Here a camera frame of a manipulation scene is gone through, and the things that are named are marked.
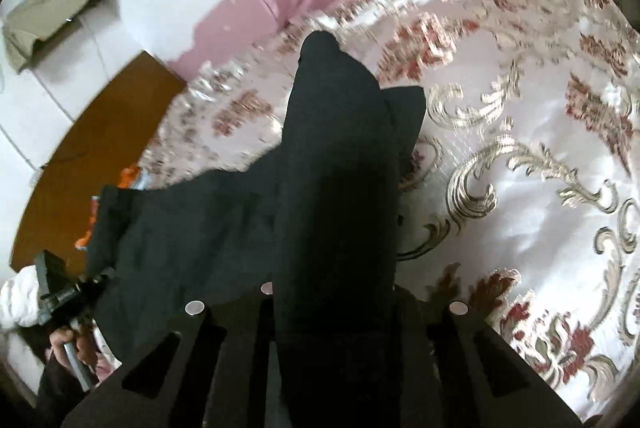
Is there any large black coat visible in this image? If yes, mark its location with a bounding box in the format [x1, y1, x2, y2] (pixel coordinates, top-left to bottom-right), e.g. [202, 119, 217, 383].
[87, 31, 425, 427]

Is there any orange clothes pile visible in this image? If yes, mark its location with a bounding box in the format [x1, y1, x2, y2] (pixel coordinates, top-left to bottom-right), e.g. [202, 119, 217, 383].
[74, 163, 150, 251]

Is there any person's left hand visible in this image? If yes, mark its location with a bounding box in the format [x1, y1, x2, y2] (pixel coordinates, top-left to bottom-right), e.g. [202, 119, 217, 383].
[49, 325, 99, 373]

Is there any brown wooden headboard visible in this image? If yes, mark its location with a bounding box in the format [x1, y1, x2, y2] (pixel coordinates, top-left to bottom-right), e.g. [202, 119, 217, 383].
[10, 52, 184, 274]

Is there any floral satin bedspread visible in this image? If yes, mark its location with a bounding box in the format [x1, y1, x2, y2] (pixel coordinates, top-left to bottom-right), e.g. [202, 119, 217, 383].
[140, 0, 639, 418]

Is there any beige cloth-covered wall unit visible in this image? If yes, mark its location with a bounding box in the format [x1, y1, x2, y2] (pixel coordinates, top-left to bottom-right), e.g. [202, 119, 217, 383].
[2, 0, 92, 72]

